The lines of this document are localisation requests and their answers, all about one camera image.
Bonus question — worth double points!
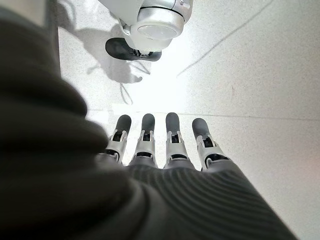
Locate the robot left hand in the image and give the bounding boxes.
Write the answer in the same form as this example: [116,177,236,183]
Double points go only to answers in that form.
[0,6,299,240]

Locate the black robot left foot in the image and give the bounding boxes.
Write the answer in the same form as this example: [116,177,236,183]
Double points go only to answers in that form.
[104,37,163,63]

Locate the white floor cable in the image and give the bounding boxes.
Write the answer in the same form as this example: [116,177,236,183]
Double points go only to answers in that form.
[119,81,134,105]

